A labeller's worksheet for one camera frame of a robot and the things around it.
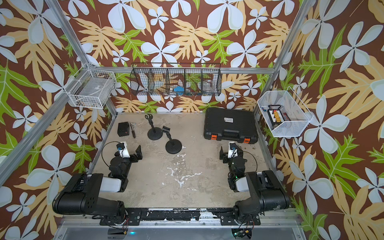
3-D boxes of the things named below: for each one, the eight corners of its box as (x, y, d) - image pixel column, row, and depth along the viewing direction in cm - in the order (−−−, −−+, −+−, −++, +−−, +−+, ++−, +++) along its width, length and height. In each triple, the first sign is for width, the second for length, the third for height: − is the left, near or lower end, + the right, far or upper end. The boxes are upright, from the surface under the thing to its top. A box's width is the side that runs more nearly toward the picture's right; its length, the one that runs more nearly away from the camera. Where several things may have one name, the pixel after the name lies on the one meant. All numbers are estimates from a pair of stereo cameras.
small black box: (119, 137, 108) (117, 134, 104) (120, 125, 115) (118, 122, 112) (129, 135, 109) (127, 132, 105) (129, 123, 116) (127, 120, 113)
